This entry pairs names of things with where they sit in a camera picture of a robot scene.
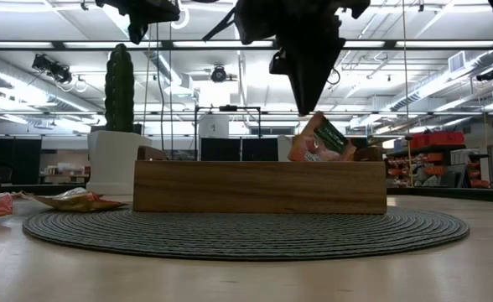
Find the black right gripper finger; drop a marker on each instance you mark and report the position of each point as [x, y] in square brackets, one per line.
[309, 71]

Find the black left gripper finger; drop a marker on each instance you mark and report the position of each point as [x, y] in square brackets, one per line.
[136, 32]

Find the red peach tea packet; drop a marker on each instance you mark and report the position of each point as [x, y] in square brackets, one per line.
[326, 136]

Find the yellow red tea packet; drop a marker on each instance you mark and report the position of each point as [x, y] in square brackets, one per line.
[79, 202]

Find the wooden compartment tea box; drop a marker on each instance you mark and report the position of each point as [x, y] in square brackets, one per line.
[259, 186]

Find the green cactus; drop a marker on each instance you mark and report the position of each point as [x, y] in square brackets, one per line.
[119, 88]

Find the black monitor screen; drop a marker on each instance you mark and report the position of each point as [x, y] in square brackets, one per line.
[220, 149]
[260, 149]

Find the white box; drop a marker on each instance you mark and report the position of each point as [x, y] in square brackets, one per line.
[214, 126]

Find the white plant pot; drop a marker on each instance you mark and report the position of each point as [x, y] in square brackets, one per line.
[114, 163]

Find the shelf with red bins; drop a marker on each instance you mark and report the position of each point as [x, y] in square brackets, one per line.
[437, 138]

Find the round grey woven placemat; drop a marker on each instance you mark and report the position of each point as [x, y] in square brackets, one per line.
[246, 235]

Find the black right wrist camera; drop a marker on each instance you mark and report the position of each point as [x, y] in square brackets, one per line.
[278, 64]

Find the black stand frame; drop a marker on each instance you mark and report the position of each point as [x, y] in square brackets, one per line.
[227, 108]

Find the black overhead camera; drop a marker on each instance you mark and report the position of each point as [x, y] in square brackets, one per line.
[486, 75]
[51, 69]
[219, 74]

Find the black aluminium rig frame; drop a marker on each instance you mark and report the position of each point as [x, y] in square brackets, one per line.
[439, 194]

